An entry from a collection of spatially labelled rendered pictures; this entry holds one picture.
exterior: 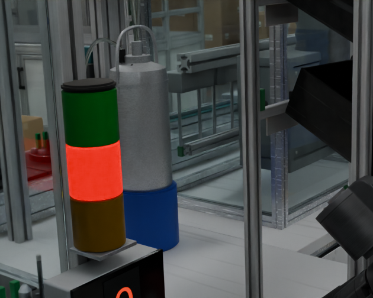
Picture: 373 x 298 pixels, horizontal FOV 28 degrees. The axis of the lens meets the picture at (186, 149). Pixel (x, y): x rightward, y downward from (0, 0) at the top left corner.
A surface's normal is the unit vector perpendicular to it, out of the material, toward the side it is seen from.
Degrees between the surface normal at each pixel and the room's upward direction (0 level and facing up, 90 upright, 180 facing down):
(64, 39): 90
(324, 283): 0
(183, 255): 0
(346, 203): 65
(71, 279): 0
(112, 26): 90
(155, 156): 90
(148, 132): 90
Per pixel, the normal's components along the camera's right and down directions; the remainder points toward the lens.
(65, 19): 0.77, 0.12
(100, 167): 0.39, 0.21
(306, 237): -0.04, -0.97
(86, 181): -0.19, 0.24
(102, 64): -0.63, 0.21
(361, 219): -0.15, -0.18
